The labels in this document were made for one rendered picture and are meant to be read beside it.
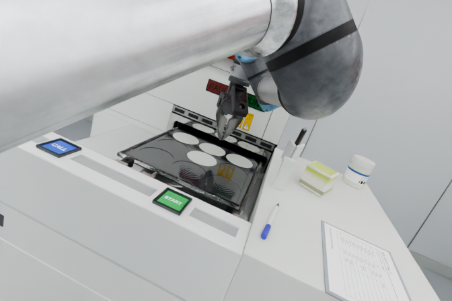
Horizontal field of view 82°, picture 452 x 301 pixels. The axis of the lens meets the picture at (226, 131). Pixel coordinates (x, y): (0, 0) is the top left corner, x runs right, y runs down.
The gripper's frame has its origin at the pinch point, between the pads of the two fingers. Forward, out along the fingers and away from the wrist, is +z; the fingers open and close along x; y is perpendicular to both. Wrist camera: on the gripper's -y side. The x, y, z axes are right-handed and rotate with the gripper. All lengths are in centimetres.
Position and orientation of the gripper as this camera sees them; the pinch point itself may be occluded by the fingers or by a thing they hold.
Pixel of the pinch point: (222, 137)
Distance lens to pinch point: 87.6
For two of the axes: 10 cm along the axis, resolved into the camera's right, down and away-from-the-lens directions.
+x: -9.2, -2.2, -3.1
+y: -2.2, -3.7, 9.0
